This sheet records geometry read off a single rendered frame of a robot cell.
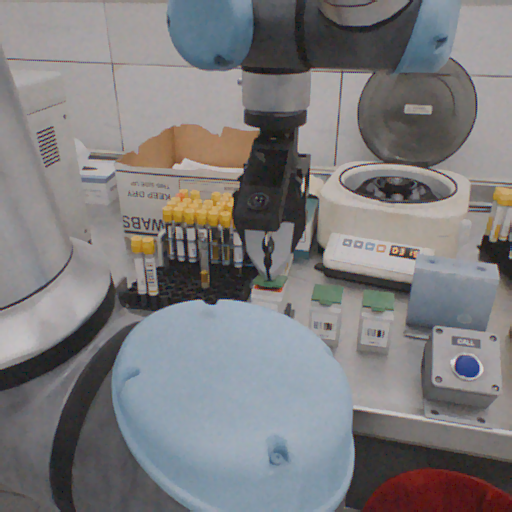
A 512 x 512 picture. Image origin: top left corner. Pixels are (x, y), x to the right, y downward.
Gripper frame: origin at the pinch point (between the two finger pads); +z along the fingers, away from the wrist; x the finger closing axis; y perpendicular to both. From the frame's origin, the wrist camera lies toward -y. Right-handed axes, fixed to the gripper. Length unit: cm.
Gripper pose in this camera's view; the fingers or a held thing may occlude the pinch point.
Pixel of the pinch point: (268, 273)
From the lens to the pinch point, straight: 64.2
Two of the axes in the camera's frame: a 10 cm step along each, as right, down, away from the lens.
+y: 2.6, -4.6, 8.5
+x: -9.6, -1.3, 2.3
